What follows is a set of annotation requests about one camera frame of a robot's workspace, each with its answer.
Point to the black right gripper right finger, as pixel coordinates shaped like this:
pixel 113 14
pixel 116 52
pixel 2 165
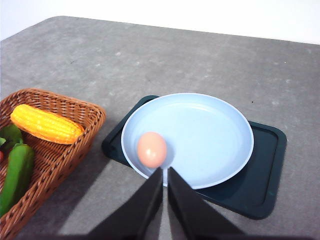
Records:
pixel 192 217

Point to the red toy tomato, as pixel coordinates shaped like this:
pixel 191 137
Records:
pixel 2 156

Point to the green toy leafy vegetable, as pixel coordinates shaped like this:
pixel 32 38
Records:
pixel 12 135

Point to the yellow toy corn cob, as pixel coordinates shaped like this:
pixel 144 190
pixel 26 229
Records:
pixel 45 126

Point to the brown egg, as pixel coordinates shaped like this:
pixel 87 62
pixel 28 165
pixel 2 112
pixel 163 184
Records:
pixel 152 149

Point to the green toy cucumber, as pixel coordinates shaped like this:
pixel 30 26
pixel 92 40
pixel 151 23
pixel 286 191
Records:
pixel 17 178

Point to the dark green plastic tray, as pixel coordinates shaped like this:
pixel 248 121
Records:
pixel 256 190

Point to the light blue round plate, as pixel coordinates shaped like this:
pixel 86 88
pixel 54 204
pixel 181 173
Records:
pixel 208 140

